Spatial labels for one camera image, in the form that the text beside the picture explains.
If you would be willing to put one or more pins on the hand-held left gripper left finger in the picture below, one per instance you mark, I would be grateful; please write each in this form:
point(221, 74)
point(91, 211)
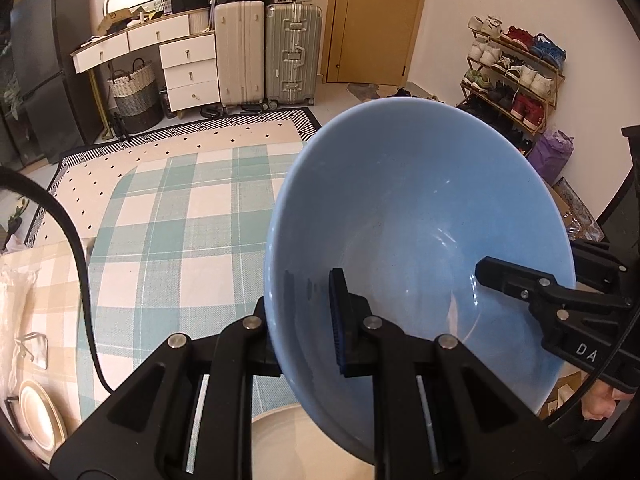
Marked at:
point(250, 340)

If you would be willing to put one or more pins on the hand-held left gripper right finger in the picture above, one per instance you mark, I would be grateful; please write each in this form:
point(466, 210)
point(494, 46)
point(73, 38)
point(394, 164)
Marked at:
point(337, 320)

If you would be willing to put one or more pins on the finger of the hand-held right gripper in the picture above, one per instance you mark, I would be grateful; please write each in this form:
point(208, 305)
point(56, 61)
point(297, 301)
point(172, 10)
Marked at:
point(575, 330)
point(600, 270)

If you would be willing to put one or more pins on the cream plate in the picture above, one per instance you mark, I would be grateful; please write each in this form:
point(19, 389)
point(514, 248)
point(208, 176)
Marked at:
point(300, 445)

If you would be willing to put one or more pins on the blue bowl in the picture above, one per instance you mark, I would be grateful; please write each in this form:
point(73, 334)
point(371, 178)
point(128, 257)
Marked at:
point(400, 185)

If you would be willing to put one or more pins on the stack of small cream plates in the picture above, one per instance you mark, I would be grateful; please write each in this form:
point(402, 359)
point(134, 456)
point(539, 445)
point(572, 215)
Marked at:
point(37, 415)

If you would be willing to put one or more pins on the person's right hand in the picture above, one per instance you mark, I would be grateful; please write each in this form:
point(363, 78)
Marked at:
point(600, 400)

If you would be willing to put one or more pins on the patterned flat board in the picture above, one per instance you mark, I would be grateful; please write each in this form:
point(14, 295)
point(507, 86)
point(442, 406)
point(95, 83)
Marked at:
point(582, 210)

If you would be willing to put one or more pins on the large cardboard box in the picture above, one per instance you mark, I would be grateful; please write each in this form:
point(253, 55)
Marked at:
point(562, 205)

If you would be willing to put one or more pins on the purple bag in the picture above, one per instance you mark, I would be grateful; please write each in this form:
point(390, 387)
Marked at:
point(550, 155)

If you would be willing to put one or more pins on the shoe rack with shoes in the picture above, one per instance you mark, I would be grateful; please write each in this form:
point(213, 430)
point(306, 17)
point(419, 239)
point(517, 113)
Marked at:
point(520, 75)

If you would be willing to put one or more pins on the beige checked cloth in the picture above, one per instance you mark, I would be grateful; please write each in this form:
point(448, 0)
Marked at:
point(50, 285)

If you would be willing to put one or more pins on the metal phone stand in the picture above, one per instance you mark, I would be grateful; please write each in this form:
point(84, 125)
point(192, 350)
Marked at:
point(37, 350)

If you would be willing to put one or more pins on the dotted rug with striped border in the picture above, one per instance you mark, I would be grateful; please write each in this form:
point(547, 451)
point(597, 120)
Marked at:
point(175, 135)

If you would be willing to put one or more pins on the grey doormat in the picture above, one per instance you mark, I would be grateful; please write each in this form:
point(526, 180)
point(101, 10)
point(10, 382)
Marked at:
point(364, 91)

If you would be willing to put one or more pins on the pile of dark shoes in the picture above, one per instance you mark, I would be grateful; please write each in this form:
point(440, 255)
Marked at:
point(410, 95)

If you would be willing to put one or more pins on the clear bubble wrap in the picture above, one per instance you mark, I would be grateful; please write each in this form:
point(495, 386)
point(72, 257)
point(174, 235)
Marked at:
point(12, 310)

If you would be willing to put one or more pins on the dark water bottle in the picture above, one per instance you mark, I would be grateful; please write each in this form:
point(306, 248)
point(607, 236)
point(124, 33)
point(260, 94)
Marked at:
point(167, 105)

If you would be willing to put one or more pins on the white vanity desk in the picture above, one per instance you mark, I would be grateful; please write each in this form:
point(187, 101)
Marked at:
point(190, 75)

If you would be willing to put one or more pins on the woven laundry basket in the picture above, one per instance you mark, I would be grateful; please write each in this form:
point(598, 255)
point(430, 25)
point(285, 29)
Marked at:
point(132, 95)

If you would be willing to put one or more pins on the silver suitcase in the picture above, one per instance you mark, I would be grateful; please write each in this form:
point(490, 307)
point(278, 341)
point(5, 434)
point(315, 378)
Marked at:
point(292, 50)

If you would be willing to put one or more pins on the white suitcase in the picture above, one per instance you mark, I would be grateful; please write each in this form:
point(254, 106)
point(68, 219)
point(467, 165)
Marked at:
point(240, 50)

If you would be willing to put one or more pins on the wooden door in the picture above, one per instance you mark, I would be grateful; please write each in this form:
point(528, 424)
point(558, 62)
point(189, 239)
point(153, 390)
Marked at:
point(375, 25)

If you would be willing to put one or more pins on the dark glass cabinet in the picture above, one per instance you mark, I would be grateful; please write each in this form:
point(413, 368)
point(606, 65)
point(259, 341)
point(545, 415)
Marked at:
point(10, 110)

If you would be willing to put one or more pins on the open cardboard box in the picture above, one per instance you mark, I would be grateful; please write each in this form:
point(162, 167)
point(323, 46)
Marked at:
point(120, 22)

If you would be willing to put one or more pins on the dark grey refrigerator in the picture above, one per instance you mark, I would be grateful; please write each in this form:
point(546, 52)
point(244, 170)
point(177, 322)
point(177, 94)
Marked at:
point(50, 60)

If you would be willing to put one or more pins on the white plastic basket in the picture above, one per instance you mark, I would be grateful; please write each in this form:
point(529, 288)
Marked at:
point(165, 5)

